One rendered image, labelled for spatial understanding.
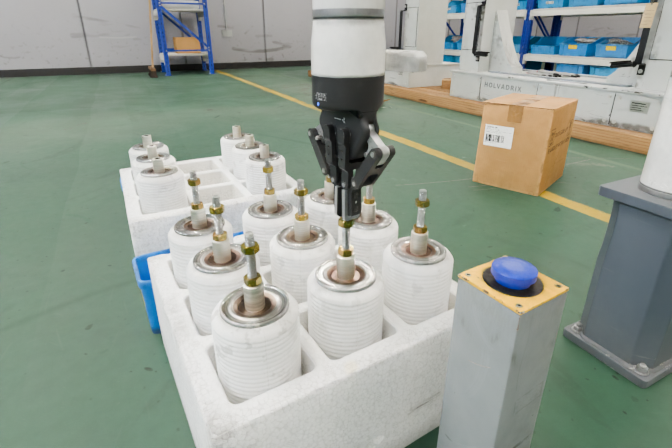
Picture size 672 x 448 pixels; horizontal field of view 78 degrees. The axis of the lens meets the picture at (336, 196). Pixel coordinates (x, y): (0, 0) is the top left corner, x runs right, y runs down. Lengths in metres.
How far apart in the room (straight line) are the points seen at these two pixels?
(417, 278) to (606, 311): 0.40
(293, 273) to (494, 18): 2.84
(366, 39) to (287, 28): 6.62
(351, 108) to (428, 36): 3.41
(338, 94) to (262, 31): 6.49
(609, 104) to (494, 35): 1.04
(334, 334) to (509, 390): 0.20
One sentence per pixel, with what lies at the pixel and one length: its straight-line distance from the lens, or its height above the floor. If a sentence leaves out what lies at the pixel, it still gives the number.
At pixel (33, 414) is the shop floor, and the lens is 0.83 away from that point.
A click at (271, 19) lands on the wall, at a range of 6.94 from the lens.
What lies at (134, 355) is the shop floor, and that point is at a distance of 0.86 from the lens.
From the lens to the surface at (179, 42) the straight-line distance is 6.14.
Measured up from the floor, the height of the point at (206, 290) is 0.23.
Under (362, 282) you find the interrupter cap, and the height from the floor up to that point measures 0.25.
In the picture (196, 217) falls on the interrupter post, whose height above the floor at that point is 0.27.
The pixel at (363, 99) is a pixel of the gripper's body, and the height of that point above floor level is 0.47.
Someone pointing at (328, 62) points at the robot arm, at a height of 0.50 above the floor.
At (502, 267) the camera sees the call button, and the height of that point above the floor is 0.33.
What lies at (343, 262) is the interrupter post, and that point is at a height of 0.28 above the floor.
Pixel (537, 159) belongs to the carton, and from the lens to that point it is 1.56.
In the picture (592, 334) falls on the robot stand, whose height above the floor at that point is 0.03.
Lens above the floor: 0.53
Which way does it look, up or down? 22 degrees down
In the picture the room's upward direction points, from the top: straight up
